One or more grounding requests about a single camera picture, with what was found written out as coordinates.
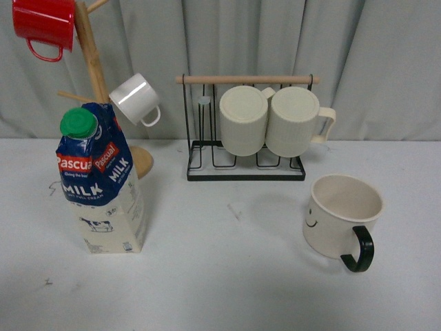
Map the right cream ribbed mug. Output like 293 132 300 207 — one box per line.
265 86 336 158

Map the cream ribbed mug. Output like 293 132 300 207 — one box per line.
220 86 275 157
265 86 336 158

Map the wooden mug tree stand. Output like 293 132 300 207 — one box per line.
57 0 154 180

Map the grey curtain backdrop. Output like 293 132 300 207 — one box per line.
0 0 441 142

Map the blue Pascual milk carton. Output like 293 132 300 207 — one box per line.
56 103 147 254

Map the red enamel mug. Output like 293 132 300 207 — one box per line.
12 0 75 62

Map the left cream ribbed mug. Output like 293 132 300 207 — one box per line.
220 86 275 157

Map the black wire cup rack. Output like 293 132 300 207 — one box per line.
176 74 320 181

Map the white enamel mug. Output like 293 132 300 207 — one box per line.
109 73 161 128

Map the cream smiley mug black handle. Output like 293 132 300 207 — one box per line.
303 174 384 273

